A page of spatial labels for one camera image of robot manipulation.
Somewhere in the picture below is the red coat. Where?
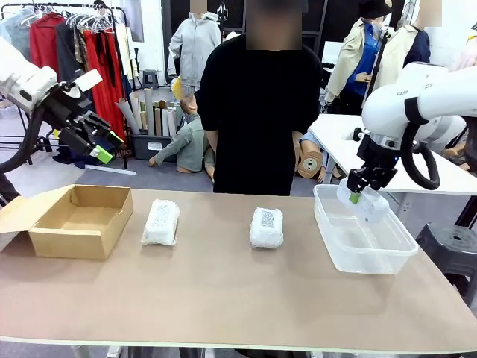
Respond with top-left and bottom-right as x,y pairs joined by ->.
29,13 -> 66,87

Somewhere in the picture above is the pale blue jacket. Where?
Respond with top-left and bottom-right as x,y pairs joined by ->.
0,7 -> 33,60

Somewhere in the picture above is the red dress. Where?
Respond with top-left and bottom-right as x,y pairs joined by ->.
82,28 -> 127,146

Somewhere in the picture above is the person in black shirt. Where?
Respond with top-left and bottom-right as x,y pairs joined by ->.
195,0 -> 324,197

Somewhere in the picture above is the black metal clothes rack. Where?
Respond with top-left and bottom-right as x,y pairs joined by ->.
0,2 -> 130,169

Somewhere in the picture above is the dark grey storage bin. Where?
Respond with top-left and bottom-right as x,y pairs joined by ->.
132,132 -> 179,162

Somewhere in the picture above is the slanted grey paper roll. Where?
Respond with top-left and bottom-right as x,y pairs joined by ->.
116,97 -> 141,135

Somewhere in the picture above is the mannequin cream jacket navy top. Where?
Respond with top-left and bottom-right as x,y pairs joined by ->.
374,0 -> 435,90

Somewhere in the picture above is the white rectangular power strip box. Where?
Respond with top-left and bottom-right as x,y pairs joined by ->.
336,178 -> 391,224

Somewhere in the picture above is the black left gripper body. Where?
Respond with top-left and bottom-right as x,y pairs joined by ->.
43,89 -> 94,131

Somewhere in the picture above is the bubble-wrapped white clock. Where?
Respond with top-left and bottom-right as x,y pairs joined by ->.
248,207 -> 285,250
140,198 -> 180,247

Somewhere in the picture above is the brown kraft paper spool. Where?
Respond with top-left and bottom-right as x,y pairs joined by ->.
297,139 -> 324,180

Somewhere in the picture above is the white paper roll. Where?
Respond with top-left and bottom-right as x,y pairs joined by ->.
165,106 -> 178,137

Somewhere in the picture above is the small grey step stool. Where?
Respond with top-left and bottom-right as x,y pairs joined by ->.
141,69 -> 160,90

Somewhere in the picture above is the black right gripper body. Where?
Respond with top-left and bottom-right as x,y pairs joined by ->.
356,134 -> 399,176

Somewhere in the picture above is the black left arm hose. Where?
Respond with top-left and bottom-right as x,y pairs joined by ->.
0,106 -> 48,175

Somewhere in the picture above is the black right arm hose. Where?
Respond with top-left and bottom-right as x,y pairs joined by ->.
400,97 -> 441,191

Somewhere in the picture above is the tall grey paper roll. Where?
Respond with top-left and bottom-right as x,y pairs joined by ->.
143,87 -> 156,136

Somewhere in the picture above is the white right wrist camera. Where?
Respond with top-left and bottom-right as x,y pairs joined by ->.
341,126 -> 369,143

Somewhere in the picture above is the black arm hose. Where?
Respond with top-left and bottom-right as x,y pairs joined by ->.
400,97 -> 441,191
0,106 -> 48,175

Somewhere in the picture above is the black plastic stool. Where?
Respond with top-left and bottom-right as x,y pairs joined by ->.
415,222 -> 477,299

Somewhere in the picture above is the white computer monitor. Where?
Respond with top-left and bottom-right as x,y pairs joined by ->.
322,40 -> 346,64

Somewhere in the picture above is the child mannequin green jacket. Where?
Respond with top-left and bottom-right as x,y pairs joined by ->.
148,92 -> 217,186

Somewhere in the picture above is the cream paper roll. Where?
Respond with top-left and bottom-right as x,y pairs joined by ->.
129,91 -> 145,134

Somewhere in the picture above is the black hanging garment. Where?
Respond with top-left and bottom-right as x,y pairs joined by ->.
55,22 -> 90,87

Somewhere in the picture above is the white side table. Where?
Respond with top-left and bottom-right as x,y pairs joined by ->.
309,113 -> 477,197

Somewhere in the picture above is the cream hanging garment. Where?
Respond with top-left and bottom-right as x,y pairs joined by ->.
113,22 -> 139,81

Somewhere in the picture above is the mannequin beige coat blue shirt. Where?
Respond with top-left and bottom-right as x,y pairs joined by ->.
323,0 -> 392,115

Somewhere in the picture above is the clear plastic container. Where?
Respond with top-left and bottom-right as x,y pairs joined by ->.
312,183 -> 420,276

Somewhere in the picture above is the open cardboard box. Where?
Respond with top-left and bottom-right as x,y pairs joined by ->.
0,184 -> 134,261

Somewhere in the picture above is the bystander arm black sleeve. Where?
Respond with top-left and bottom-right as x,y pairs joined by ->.
0,172 -> 22,206

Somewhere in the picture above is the black tripod stand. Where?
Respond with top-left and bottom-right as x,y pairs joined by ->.
360,26 -> 392,116

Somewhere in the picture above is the person's right forearm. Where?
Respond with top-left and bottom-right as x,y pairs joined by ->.
203,128 -> 220,183

